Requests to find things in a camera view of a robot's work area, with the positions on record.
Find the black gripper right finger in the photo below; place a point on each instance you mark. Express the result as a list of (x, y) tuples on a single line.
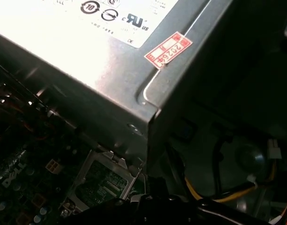
[(192, 214)]

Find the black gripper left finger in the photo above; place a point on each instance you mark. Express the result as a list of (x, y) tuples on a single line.
[(124, 213)]

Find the grey power supply unit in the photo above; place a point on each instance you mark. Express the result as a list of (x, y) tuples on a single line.
[(98, 70)]

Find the metal socket cover frame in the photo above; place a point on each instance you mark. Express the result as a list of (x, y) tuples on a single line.
[(82, 178)]

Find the red white inspection sticker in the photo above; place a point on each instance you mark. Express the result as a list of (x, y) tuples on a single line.
[(167, 50)]

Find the green motherboard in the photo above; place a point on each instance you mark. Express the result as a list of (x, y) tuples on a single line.
[(21, 187)]

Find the black open PC case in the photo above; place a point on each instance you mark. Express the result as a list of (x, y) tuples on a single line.
[(204, 164)]

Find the white four-pin board connector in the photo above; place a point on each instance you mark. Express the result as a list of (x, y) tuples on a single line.
[(53, 166)]

